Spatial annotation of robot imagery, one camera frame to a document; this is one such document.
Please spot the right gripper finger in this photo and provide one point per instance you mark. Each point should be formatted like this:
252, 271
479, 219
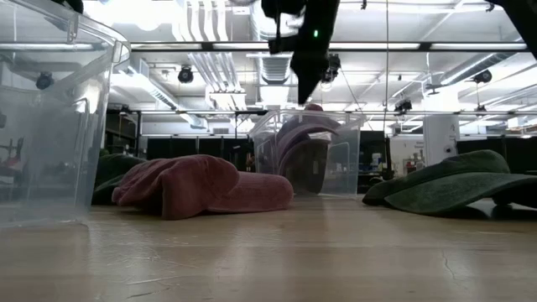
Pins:
302, 75
316, 69

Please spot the dark green cap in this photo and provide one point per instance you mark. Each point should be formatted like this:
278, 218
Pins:
453, 184
113, 168

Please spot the clear plastic bin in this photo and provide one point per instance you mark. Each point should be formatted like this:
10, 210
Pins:
348, 168
50, 168

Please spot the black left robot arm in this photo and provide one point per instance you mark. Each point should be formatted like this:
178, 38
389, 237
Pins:
74, 5

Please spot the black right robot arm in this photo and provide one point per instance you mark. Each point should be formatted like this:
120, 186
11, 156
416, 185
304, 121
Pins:
524, 17

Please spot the black bar with light strips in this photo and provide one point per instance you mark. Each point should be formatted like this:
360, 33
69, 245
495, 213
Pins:
424, 46

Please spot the white pillar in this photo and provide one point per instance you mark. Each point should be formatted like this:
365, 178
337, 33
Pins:
440, 134

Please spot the black ceiling camera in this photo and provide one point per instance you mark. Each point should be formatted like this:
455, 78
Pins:
334, 67
44, 80
482, 76
185, 74
403, 105

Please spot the silver ventilation duct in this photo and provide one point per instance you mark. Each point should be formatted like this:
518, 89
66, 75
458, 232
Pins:
274, 69

